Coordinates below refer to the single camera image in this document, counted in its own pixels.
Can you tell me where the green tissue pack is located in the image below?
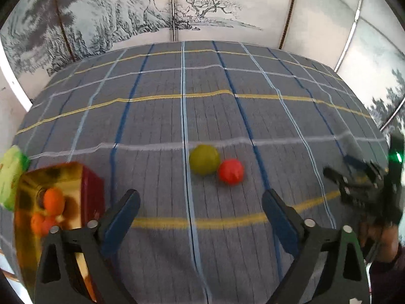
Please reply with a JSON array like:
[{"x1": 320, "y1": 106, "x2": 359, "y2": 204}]
[{"x1": 0, "y1": 145, "x2": 31, "y2": 211}]

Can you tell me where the golden metal box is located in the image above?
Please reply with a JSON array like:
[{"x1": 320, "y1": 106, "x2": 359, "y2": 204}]
[{"x1": 14, "y1": 161, "x2": 106, "y2": 304}]

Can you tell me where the person's right forearm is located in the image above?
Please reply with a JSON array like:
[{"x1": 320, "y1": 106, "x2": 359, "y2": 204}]
[{"x1": 369, "y1": 245, "x2": 405, "y2": 304}]

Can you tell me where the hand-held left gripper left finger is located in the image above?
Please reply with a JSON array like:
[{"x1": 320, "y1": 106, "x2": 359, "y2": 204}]
[{"x1": 34, "y1": 189, "x2": 141, "y2": 304}]

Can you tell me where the red round fruit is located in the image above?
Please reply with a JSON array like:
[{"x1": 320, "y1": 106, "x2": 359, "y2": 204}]
[{"x1": 218, "y1": 159, "x2": 245, "y2": 185}]

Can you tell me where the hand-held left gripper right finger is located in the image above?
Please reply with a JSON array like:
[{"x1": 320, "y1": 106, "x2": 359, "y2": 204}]
[{"x1": 262, "y1": 189, "x2": 371, "y2": 304}]

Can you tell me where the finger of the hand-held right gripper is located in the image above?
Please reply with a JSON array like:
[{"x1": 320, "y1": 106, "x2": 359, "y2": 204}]
[
  {"x1": 323, "y1": 167, "x2": 352, "y2": 191},
  {"x1": 343, "y1": 155, "x2": 388, "y2": 181}
]

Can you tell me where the grey plaid tablecloth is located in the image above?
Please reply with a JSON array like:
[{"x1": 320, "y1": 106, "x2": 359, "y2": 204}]
[{"x1": 0, "y1": 41, "x2": 391, "y2": 304}]

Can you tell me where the landscape painted folding screen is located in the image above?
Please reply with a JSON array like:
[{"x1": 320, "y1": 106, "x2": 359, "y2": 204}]
[{"x1": 0, "y1": 0, "x2": 405, "y2": 130}]

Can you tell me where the person's right hand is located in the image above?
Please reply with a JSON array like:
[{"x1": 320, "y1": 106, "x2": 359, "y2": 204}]
[{"x1": 360, "y1": 221, "x2": 400, "y2": 263}]

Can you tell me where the green round fruit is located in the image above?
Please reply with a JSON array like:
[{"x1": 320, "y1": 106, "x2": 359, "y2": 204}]
[{"x1": 189, "y1": 144, "x2": 220, "y2": 175}]

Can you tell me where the large orange tangerine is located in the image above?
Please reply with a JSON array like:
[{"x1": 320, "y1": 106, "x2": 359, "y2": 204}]
[{"x1": 43, "y1": 188, "x2": 66, "y2": 215}]

